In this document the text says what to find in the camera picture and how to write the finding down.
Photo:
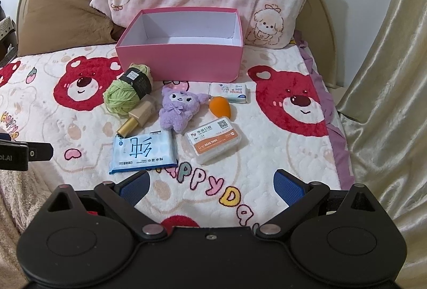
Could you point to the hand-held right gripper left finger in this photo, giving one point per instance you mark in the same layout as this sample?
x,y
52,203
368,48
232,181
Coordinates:
x,y
135,187

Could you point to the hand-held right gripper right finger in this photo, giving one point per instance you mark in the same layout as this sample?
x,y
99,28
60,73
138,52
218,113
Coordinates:
x,y
287,187

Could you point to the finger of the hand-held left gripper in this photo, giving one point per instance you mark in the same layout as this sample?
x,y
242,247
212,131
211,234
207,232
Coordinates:
x,y
4,137
40,151

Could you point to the white wet wipes pack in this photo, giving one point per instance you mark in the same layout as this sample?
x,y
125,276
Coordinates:
x,y
143,152

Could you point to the beige bottle with gold cap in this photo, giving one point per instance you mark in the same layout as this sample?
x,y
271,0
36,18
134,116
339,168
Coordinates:
x,y
141,110

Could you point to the purple plush toy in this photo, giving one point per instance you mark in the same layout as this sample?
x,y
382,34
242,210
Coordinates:
x,y
176,115

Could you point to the clear orange-label plastic case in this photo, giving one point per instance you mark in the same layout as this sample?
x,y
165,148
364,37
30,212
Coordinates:
x,y
213,142

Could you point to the green yarn ball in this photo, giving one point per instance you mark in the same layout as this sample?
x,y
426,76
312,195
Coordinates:
x,y
116,99

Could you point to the orange makeup sponge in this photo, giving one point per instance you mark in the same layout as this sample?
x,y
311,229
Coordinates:
x,y
219,107

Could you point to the small white tissue pack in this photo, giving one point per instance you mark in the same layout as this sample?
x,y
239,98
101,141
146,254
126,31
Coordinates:
x,y
230,89

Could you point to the pink cardboard box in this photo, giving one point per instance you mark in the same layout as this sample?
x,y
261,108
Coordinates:
x,y
180,59

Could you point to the red bear printed blanket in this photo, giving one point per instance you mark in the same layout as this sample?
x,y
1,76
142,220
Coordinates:
x,y
267,155

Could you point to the beige fleece blanket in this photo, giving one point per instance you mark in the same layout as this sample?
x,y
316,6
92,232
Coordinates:
x,y
13,202

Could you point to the purple ruffled bed sheet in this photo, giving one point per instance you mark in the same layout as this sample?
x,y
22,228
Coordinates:
x,y
340,142

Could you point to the patterned fabric basket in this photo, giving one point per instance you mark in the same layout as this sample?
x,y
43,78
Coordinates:
x,y
7,54

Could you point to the cream satin curtain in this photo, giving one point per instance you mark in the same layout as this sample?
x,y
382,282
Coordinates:
x,y
393,109

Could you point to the brown pillow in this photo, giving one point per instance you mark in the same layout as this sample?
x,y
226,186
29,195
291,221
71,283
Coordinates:
x,y
60,15

